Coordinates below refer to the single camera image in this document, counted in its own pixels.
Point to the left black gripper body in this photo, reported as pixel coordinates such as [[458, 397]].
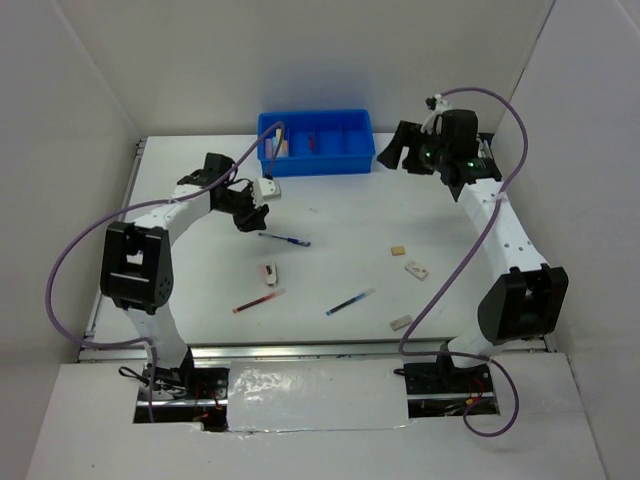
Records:
[[242, 207]]

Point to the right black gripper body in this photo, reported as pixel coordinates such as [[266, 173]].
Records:
[[423, 152]]

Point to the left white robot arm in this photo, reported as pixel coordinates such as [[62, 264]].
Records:
[[137, 270]]

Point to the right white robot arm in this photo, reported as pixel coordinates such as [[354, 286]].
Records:
[[527, 295]]

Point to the blue ballpoint pen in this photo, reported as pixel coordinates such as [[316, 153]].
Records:
[[291, 240]]

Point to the pink white eraser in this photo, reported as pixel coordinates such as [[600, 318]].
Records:
[[268, 271]]

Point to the red refill pen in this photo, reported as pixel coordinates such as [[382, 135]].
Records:
[[258, 301]]

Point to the blue divided plastic bin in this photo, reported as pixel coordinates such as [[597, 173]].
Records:
[[344, 143]]

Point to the white red eraser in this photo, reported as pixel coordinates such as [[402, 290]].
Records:
[[415, 269]]

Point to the blue refill pen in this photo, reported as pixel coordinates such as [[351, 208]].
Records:
[[360, 296]]

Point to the grey white eraser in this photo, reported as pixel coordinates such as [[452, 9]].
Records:
[[401, 323]]

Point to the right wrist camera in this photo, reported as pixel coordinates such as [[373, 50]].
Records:
[[436, 105]]

